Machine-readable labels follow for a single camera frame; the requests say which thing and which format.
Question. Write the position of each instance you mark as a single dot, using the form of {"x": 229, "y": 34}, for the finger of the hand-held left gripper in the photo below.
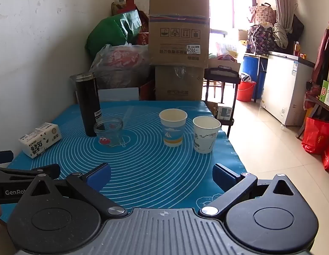
{"x": 26, "y": 170}
{"x": 2, "y": 156}

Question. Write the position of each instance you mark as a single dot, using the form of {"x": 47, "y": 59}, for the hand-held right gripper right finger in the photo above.
{"x": 222, "y": 175}

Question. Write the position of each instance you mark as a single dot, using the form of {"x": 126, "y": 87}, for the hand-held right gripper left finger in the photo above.
{"x": 100, "y": 175}

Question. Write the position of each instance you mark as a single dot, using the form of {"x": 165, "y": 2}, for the paper cup with sailboat print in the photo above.
{"x": 173, "y": 130}

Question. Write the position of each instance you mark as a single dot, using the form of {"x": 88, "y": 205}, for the glass cup with red print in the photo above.
{"x": 109, "y": 136}

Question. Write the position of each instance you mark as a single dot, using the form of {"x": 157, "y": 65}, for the paper cup with green print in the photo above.
{"x": 205, "y": 138}

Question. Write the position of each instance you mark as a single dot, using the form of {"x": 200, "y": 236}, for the white tissue packet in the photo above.
{"x": 39, "y": 140}

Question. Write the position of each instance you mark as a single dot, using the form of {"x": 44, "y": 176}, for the blue silicone mat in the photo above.
{"x": 143, "y": 164}

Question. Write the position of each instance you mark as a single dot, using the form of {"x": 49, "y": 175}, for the white box on cart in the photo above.
{"x": 223, "y": 111}

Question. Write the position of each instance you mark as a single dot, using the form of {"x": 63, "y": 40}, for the black thermos bottle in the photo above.
{"x": 87, "y": 103}

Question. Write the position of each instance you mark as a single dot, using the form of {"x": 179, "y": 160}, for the white flat panel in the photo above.
{"x": 118, "y": 95}

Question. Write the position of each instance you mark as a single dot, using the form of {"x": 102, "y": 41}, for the red bucket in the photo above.
{"x": 245, "y": 91}

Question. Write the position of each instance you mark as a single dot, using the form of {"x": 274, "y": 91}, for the black utility cart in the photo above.
{"x": 222, "y": 77}

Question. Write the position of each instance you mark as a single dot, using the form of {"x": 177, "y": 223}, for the small cardboard box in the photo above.
{"x": 177, "y": 83}

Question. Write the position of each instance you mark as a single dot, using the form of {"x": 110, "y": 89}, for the white chest freezer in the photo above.
{"x": 281, "y": 85}

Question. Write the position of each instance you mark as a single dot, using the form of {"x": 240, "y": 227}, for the blue barrel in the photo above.
{"x": 252, "y": 66}

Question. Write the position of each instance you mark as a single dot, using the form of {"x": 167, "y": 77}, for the clear plastic bag red print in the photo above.
{"x": 119, "y": 63}

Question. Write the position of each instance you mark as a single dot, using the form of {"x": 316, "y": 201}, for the green carton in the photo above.
{"x": 328, "y": 92}

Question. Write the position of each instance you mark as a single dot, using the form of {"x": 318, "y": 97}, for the dark floral bag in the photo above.
{"x": 258, "y": 39}

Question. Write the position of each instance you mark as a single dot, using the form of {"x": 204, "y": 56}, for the red carton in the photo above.
{"x": 143, "y": 38}

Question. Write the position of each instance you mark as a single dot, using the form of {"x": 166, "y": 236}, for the green plastic bag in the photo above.
{"x": 108, "y": 32}

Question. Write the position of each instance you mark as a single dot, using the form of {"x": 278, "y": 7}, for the orange bottle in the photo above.
{"x": 296, "y": 48}

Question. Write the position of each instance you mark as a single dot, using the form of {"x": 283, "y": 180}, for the grey bundled cloth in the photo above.
{"x": 280, "y": 35}

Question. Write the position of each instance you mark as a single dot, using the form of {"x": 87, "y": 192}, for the red hanging cloth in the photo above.
{"x": 322, "y": 58}

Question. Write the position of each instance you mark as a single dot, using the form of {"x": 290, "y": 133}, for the large cardboard box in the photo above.
{"x": 177, "y": 26}

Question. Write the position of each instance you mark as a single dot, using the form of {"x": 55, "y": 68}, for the black bag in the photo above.
{"x": 296, "y": 30}

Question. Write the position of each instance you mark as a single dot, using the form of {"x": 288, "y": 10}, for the pink patterned bag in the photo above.
{"x": 261, "y": 13}

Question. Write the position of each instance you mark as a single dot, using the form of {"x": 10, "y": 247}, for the red gift bag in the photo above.
{"x": 126, "y": 6}

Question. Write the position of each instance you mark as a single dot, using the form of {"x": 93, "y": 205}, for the beige curtain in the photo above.
{"x": 282, "y": 2}

